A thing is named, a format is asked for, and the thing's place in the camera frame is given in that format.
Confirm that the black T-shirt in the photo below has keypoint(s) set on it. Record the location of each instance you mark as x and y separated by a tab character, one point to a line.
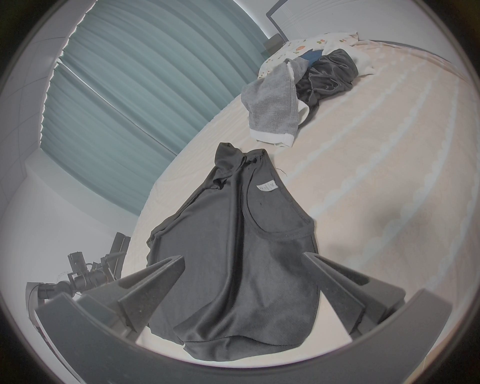
240	262

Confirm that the pile of clothes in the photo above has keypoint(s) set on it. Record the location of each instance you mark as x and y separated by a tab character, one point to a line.
270	105

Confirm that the bed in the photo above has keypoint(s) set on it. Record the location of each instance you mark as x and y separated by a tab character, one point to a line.
375	168

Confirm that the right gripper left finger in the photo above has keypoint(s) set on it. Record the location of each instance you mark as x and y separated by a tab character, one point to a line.
150	288

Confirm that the grey bedside table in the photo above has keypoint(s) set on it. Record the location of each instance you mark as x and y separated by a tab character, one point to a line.
273	42

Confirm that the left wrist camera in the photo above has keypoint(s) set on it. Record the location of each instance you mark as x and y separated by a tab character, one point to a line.
76	261

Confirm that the blue-green curtain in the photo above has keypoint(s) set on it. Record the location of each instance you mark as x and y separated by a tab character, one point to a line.
105	150
168	56

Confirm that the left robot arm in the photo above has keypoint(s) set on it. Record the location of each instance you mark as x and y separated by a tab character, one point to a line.
52	290

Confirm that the white printed pillow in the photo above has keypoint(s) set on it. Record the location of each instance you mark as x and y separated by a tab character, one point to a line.
285	56

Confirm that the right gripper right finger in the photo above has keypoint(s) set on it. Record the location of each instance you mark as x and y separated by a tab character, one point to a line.
333	287

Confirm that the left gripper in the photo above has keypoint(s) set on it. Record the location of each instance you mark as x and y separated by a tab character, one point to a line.
93	279

